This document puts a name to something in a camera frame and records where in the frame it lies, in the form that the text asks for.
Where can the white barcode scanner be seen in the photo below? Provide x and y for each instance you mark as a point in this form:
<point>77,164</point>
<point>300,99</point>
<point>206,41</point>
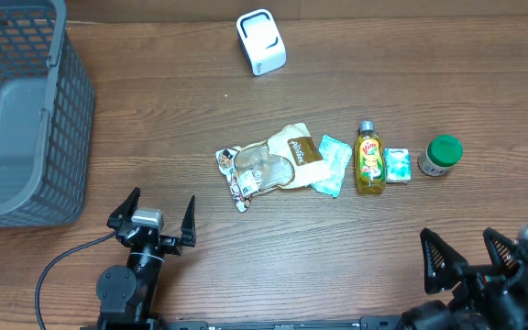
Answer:
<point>261,41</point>

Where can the dark grey plastic basket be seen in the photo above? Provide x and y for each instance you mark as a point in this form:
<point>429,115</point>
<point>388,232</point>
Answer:
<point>46,116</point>

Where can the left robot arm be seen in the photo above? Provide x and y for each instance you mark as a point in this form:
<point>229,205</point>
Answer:
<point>127,292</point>

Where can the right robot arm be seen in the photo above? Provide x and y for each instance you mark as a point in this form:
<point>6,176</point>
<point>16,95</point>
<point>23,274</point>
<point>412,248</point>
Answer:
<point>432,315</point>

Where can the green lidded jar with tissues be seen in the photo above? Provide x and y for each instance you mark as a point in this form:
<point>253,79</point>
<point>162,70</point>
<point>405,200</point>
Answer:
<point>442,153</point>

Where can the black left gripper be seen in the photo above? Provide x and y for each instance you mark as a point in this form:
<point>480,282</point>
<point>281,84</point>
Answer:
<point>187,236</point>

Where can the small teal tissue pack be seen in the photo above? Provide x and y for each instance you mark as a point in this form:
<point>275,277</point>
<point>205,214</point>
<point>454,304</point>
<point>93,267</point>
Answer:
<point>398,165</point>

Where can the yellow liquid bottle silver cap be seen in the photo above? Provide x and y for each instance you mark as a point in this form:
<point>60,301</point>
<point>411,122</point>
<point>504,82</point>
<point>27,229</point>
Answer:
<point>369,165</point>

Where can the brown snack wrapper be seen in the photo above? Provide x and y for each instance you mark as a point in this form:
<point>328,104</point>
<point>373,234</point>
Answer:
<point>287,160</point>

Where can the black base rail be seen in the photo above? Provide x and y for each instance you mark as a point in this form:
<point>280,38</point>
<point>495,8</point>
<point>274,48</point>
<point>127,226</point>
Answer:
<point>375,322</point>

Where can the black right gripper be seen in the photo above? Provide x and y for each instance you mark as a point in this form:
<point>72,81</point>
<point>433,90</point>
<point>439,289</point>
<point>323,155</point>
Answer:
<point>470,270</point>

